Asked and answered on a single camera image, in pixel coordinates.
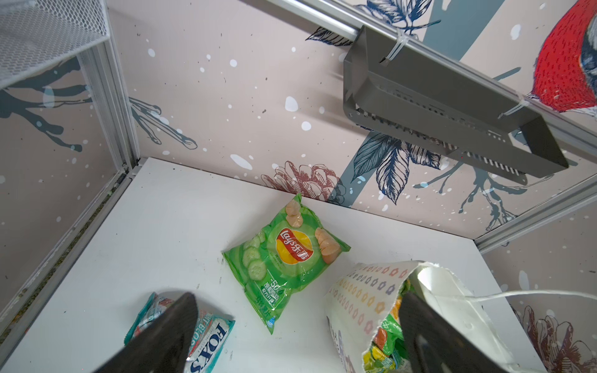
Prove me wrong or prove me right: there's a white mesh wall shelf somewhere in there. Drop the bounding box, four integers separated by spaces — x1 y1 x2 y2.
1 0 110 89

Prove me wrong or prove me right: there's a green Lays chips packet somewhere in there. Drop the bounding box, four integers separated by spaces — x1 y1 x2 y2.
223 194 351 334

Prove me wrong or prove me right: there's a teal red candy packet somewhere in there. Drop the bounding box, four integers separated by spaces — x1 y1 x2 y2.
124 292 235 372

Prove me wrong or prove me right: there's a black hanging wire basket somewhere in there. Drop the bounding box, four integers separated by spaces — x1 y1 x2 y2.
344 26 569 185

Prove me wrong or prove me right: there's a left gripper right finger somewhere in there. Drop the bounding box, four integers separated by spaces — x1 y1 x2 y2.
399 293 505 373

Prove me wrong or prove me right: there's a horizontal aluminium frame bar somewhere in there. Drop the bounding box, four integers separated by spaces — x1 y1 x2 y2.
265 0 597 164

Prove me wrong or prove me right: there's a green corn snack packet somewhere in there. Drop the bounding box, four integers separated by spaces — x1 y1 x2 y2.
363 280 414 372

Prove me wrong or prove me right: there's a white printed paper bag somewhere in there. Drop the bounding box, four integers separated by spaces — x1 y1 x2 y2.
324 261 525 372

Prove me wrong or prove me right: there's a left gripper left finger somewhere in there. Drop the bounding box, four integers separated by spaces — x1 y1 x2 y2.
96 292 198 372

